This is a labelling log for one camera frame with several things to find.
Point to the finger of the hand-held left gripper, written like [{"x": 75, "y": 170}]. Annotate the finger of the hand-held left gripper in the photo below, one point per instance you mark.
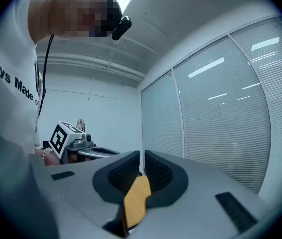
[{"x": 101, "y": 152}]

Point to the black head-worn camera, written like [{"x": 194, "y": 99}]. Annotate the black head-worn camera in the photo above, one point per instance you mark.
[{"x": 122, "y": 29}]

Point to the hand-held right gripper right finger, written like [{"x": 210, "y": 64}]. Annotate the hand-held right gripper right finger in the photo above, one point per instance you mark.
[{"x": 200, "y": 203}]

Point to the person in white shirt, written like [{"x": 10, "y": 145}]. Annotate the person in white shirt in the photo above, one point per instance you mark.
[{"x": 6, "y": 96}]

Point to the round wooden table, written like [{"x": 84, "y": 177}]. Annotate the round wooden table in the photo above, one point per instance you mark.
[{"x": 135, "y": 203}]

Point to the person's head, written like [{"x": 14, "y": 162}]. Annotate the person's head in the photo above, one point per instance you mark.
[{"x": 63, "y": 16}]

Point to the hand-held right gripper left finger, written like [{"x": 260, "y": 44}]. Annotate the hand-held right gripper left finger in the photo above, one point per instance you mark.
[{"x": 81, "y": 195}]

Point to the person's left hand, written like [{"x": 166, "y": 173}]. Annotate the person's left hand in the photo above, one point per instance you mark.
[{"x": 55, "y": 159}]

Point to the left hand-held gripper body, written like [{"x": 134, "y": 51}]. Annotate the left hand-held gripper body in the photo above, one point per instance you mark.
[{"x": 61, "y": 138}]

